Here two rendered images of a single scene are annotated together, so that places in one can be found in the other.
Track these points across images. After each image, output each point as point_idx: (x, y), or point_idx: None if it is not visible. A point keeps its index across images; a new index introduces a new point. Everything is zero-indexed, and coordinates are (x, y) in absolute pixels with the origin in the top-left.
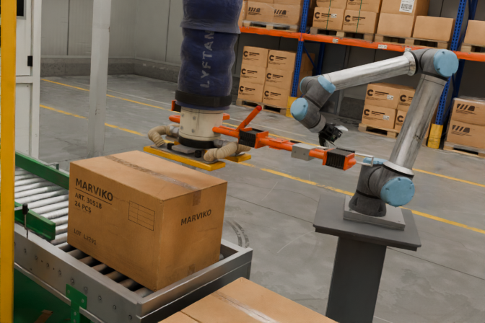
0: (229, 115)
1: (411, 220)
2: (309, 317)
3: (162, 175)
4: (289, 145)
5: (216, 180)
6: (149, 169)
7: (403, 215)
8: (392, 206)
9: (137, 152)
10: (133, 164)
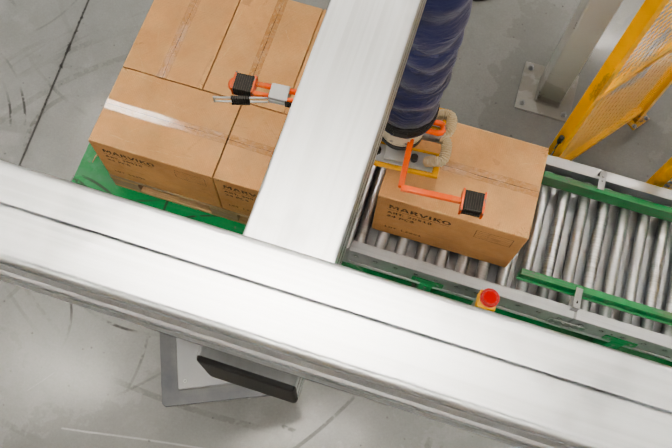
0: (398, 183)
1: (165, 359)
2: (262, 179)
3: (445, 167)
4: (294, 89)
5: (388, 189)
6: (468, 179)
7: (174, 374)
8: (190, 381)
9: (521, 229)
10: (493, 184)
